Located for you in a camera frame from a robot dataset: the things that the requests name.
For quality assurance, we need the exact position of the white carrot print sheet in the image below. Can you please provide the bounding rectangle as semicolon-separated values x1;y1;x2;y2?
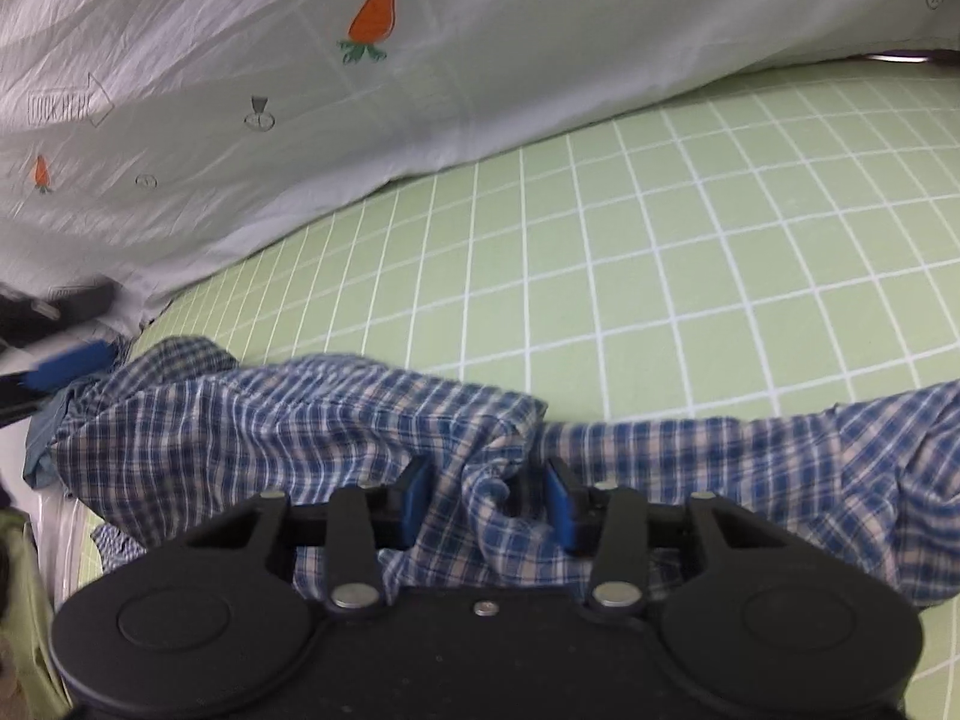
0;0;960;350

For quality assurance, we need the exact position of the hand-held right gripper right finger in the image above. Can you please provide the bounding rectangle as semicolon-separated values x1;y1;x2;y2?
541;457;800;620

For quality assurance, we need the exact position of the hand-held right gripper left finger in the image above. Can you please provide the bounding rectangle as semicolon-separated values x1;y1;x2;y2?
184;457;436;620

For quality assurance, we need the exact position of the blue plaid shirt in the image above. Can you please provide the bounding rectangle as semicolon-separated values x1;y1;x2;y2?
22;335;960;608

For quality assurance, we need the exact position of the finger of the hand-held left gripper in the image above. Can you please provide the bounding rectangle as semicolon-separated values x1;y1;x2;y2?
0;281;117;350
0;340;113;421

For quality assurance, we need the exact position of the green fabric curtain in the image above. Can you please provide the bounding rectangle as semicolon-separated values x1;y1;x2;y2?
0;506;72;720

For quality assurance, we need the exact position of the green grid mat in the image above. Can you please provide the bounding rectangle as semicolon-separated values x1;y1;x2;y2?
71;60;960;720

